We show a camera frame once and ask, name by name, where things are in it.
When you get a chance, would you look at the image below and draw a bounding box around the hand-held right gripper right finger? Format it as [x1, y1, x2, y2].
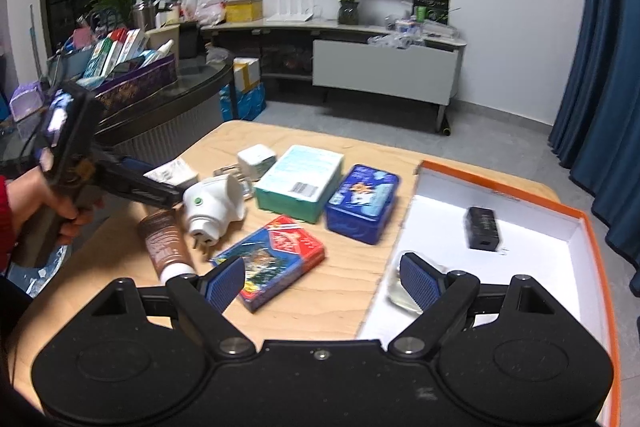
[387, 252, 553, 355]

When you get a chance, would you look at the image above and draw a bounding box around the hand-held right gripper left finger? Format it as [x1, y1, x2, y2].
[92, 257, 256, 355]

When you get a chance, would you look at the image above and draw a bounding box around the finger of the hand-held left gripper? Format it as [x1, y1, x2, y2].
[119, 156, 160, 178]
[101, 166, 186, 210]

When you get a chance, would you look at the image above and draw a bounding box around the white plug-in device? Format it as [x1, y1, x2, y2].
[181, 174, 247, 259]

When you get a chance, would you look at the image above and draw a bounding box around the blue cartoon plastic box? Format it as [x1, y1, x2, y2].
[324, 164, 401, 245]

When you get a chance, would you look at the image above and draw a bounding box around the orange white cardboard box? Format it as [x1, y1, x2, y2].
[356, 159, 623, 427]

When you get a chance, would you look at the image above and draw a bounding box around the person's left forearm red sleeve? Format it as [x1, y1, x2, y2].
[0, 176, 17, 280]

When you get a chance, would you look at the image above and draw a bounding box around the person's left hand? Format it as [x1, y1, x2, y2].
[7, 167, 107, 254]

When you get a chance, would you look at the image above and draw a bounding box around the clear plastic item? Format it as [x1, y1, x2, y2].
[384, 267, 426, 311]

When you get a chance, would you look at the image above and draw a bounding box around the white paper packet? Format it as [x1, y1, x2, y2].
[144, 159, 200, 191]

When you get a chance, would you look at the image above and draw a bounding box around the brown tube white cap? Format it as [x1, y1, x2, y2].
[138, 208, 197, 283]

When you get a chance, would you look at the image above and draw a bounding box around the dark round glass table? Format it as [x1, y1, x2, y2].
[0, 56, 236, 168]

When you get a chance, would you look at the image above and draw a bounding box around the small lilac box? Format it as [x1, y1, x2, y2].
[9, 81, 47, 124]

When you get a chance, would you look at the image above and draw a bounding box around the red blue card pack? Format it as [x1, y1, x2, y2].
[210, 215, 327, 313]

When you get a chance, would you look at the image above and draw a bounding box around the purple patterned box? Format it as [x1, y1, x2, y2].
[92, 52, 178, 118]

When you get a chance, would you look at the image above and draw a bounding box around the black plug charger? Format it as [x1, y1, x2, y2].
[464, 206, 505, 253]

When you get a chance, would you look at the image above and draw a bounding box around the small silver metal object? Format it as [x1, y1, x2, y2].
[214, 164, 253, 200]

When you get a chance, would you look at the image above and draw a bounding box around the white cube charger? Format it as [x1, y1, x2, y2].
[236, 145, 277, 182]

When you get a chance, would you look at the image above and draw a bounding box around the blue plastic bag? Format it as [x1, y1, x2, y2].
[219, 83, 267, 122]

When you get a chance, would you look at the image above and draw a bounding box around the teal and white carton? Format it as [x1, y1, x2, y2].
[254, 144, 346, 224]

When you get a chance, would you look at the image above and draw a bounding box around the steel tumbler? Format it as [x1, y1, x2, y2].
[131, 2, 158, 30]

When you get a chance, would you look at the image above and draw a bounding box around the cardboard box yellow tape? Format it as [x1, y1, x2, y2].
[232, 57, 262, 92]

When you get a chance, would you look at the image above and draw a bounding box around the white plastic bag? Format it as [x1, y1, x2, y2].
[181, 0, 228, 26]

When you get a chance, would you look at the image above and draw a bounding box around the white television cabinet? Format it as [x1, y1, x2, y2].
[200, 14, 468, 135]

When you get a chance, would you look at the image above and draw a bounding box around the white antenna router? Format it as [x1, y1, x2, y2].
[265, 0, 323, 24]

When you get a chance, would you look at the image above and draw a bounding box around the pile of clear plastic packets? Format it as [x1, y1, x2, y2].
[367, 14, 457, 51]

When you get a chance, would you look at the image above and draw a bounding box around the black green display box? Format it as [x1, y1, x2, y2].
[412, 0, 451, 28]

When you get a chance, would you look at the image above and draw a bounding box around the blue curtain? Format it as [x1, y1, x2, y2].
[547, 0, 640, 298]

